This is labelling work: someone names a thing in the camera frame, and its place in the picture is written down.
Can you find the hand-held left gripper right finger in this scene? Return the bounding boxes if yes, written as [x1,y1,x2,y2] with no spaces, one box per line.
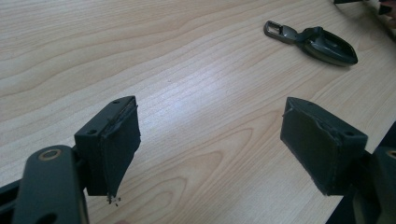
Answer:
[279,96,369,197]

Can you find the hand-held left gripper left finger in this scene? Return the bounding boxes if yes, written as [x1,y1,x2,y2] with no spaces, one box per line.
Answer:
[74,95,142,199]

